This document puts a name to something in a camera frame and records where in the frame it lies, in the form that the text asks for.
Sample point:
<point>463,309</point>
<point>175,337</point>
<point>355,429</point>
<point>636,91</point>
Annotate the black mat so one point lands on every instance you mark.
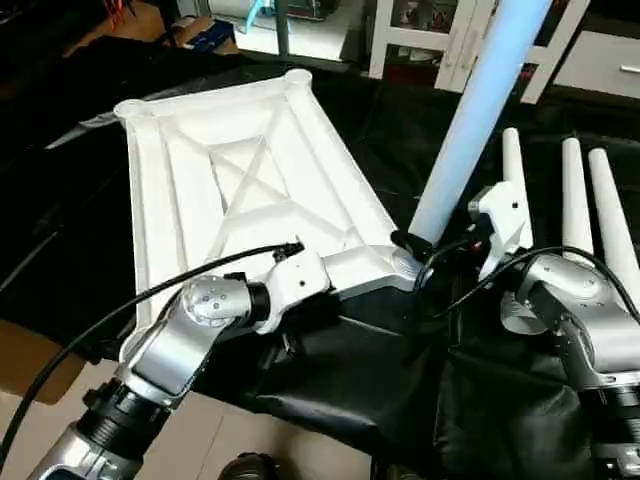
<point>400,400</point>

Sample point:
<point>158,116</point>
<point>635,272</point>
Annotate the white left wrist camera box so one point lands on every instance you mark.
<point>300,280</point>

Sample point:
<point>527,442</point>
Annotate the flat brown cardboard sheet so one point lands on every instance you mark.
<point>30,360</point>

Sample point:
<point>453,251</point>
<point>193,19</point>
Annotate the white plastic table leg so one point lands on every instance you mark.
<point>514,160</point>
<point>577,200</point>
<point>615,220</point>
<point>480,110</point>

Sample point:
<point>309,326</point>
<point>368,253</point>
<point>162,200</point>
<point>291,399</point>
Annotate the white plastic table top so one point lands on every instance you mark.
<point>230,180</point>

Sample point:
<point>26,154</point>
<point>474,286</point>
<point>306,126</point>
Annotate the grey left robot foot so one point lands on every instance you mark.
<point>245,467</point>

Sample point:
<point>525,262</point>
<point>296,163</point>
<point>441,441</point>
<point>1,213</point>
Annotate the small brown cardboard box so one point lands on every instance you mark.
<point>120,20</point>

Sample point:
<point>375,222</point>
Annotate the white drawer unit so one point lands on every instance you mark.
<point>605,65</point>

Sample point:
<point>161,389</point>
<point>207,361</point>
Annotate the white glass door cabinet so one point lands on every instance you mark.
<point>430,35</point>

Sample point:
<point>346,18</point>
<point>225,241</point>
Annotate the blue box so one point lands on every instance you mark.
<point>210,33</point>

